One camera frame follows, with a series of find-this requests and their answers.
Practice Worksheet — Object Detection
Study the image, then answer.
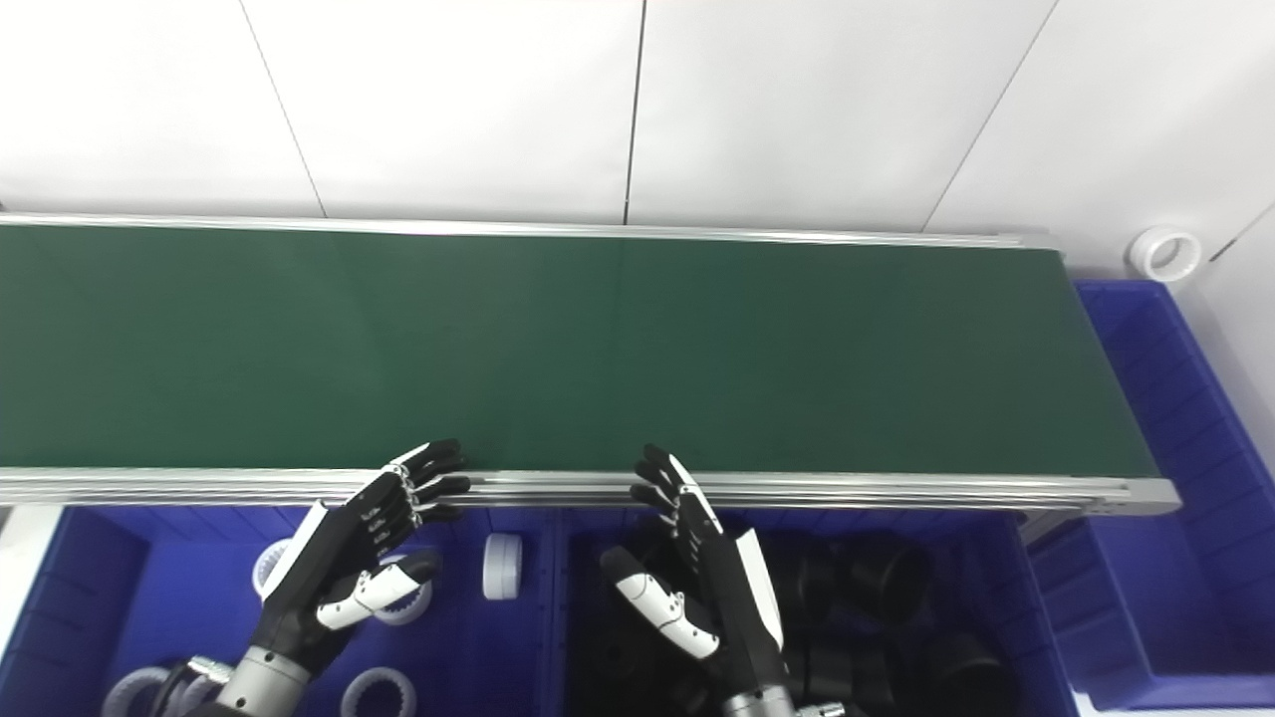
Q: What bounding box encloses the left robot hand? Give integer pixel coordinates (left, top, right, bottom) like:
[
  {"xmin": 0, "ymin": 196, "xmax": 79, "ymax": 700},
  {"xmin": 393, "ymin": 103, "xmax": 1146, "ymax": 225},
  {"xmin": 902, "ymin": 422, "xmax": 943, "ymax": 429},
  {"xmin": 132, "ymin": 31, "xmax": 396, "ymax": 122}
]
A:
[{"xmin": 251, "ymin": 438, "xmax": 472, "ymax": 678}]

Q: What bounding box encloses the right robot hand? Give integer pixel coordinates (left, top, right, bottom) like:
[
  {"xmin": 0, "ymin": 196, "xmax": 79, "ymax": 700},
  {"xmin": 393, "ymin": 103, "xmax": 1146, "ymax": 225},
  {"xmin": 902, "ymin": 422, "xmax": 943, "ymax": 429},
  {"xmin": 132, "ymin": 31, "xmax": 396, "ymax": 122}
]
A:
[{"xmin": 600, "ymin": 443, "xmax": 793, "ymax": 703}]

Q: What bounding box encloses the blue bin with white rings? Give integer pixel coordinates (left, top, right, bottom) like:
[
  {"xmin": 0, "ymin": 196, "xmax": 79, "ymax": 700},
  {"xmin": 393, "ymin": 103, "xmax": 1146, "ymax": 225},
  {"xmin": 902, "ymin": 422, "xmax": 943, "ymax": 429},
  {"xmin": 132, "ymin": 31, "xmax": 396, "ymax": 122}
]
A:
[{"xmin": 0, "ymin": 503, "xmax": 559, "ymax": 717}]

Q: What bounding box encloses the green conveyor belt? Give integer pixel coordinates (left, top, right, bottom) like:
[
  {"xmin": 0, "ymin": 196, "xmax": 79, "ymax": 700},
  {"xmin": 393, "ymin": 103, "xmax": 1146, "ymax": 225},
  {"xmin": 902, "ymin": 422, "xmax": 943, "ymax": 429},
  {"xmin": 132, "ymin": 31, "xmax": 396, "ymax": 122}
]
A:
[
  {"xmin": 0, "ymin": 212, "xmax": 1181, "ymax": 544},
  {"xmin": 0, "ymin": 224, "xmax": 1161, "ymax": 477}
]

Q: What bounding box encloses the blue bin with black parts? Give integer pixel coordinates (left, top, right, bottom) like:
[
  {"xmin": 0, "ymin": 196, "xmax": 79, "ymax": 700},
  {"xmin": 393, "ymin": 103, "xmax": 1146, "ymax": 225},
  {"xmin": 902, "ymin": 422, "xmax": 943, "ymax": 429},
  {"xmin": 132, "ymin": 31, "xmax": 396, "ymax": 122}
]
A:
[{"xmin": 553, "ymin": 508, "xmax": 1082, "ymax": 717}]

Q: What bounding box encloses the empty blue bin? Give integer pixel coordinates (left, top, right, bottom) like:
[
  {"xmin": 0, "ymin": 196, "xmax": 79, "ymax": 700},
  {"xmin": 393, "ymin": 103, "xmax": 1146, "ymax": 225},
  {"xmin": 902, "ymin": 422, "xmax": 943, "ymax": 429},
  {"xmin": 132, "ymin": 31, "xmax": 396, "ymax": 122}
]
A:
[{"xmin": 1026, "ymin": 281, "xmax": 1275, "ymax": 710}]

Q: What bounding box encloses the black ring part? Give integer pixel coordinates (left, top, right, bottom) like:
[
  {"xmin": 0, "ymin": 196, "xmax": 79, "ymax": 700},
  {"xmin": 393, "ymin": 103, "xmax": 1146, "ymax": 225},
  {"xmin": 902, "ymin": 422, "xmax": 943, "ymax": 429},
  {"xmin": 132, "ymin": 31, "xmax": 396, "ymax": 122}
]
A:
[
  {"xmin": 914, "ymin": 632, "xmax": 1019, "ymax": 717},
  {"xmin": 583, "ymin": 627, "xmax": 663, "ymax": 703},
  {"xmin": 835, "ymin": 536, "xmax": 935, "ymax": 626}
]

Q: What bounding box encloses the white ring standing on edge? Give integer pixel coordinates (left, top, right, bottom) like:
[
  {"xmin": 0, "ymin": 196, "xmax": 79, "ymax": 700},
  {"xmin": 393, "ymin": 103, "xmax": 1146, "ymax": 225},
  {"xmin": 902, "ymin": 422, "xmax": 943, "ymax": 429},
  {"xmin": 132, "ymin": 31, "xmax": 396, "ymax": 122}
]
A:
[{"xmin": 483, "ymin": 533, "xmax": 524, "ymax": 601}]

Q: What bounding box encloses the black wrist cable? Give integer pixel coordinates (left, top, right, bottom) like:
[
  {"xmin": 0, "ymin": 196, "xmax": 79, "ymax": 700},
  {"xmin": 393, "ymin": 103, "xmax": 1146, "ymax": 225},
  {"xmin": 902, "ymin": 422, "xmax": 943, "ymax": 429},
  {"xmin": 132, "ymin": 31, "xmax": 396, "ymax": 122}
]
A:
[{"xmin": 157, "ymin": 655, "xmax": 235, "ymax": 717}]

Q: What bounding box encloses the smooth white ring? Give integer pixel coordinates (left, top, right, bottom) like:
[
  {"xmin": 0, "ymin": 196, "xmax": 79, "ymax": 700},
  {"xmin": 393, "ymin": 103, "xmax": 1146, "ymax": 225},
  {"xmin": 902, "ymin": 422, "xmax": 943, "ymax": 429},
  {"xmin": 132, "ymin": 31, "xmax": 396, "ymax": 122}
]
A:
[{"xmin": 1126, "ymin": 227, "xmax": 1203, "ymax": 283}]

